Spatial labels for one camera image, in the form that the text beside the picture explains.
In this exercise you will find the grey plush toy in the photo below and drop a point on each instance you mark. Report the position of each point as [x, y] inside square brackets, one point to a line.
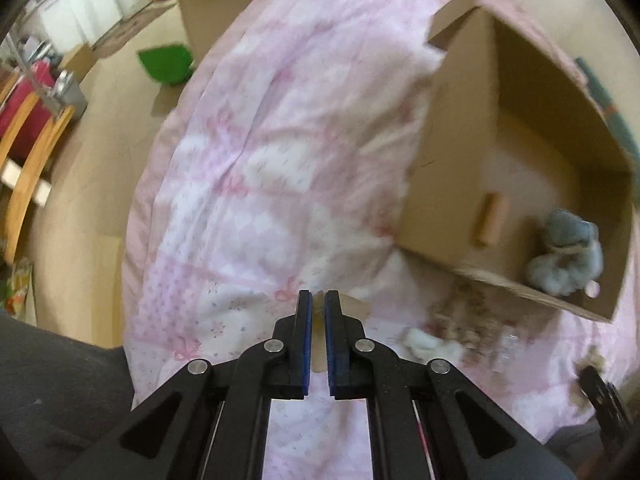
[567, 255]

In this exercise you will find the wooden chair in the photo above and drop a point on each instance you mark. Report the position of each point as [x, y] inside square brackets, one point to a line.
[30, 160]

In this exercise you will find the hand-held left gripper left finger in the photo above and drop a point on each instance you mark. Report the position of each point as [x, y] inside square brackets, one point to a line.
[303, 340]

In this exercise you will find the person's dark trouser leg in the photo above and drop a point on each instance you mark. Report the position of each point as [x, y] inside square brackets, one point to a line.
[55, 390]

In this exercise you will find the red bag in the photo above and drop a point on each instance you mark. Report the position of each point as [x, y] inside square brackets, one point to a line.
[22, 110]

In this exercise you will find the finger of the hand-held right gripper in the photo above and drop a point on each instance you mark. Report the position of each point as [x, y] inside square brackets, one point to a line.
[605, 405]

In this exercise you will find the tall cardboard box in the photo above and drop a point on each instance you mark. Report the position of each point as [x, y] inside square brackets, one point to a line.
[215, 0]

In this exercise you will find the pink floral blanket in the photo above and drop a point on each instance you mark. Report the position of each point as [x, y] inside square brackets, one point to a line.
[280, 170]

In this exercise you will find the brown and white plush toy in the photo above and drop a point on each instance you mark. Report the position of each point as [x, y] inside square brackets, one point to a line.
[465, 330]

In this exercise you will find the colourful printed bag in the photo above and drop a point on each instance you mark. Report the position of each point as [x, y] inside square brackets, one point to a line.
[17, 287]

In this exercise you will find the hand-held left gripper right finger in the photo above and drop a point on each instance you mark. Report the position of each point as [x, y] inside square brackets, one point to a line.
[332, 340]

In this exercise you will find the white cabinet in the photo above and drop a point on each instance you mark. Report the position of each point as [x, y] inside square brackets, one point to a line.
[75, 10]

